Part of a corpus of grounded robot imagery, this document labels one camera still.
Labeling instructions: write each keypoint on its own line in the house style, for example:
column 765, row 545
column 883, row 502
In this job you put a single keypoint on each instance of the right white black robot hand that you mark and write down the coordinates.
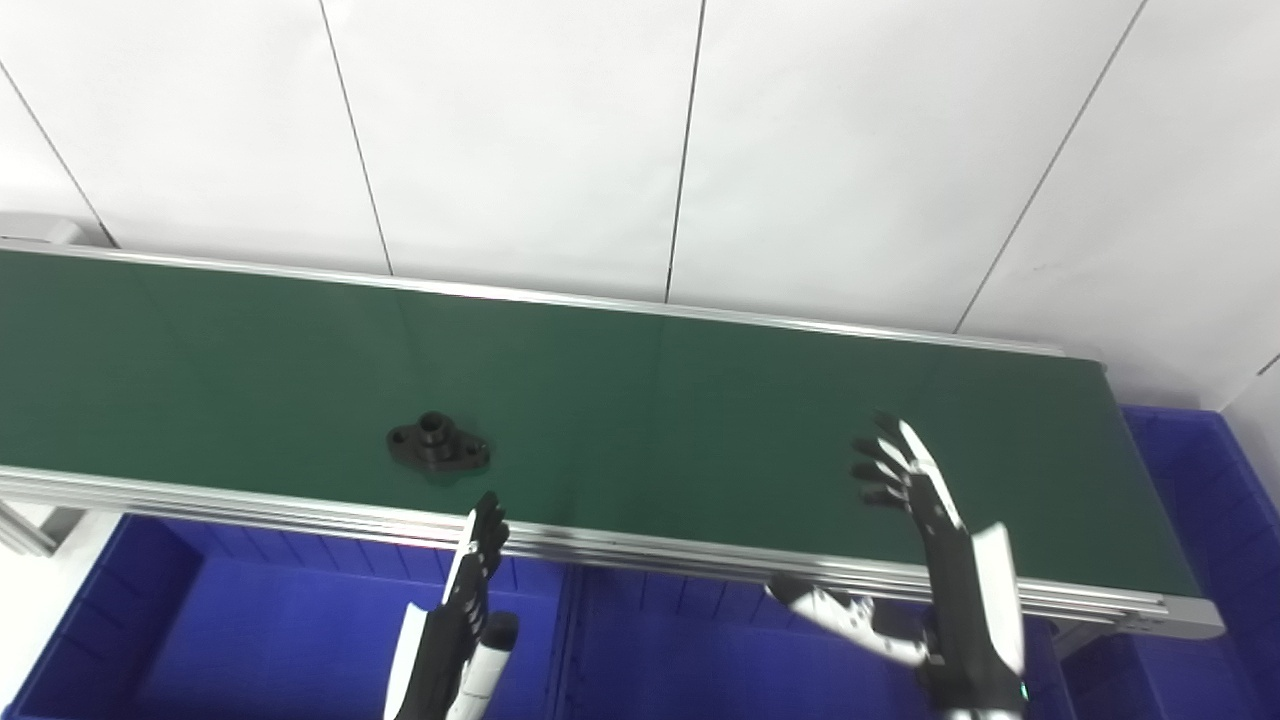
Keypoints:
column 965, row 620

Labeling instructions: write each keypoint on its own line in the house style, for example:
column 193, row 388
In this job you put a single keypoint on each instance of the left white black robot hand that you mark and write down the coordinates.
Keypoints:
column 440, row 660

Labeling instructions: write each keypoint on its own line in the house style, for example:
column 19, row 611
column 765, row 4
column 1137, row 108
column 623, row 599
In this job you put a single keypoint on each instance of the black flanged machine part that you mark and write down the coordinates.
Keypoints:
column 438, row 447

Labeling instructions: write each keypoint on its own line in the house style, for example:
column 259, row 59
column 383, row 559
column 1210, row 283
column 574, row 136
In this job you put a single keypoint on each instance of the blue plastic bin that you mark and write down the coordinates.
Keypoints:
column 700, row 660
column 250, row 640
column 1220, row 540

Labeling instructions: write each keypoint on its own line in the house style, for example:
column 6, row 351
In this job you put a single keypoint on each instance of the green conveyor belt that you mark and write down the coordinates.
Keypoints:
column 640, row 550
column 650, row 420

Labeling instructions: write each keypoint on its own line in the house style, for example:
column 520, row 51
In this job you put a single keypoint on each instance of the grey conveyor end housing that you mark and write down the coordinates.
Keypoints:
column 40, row 228

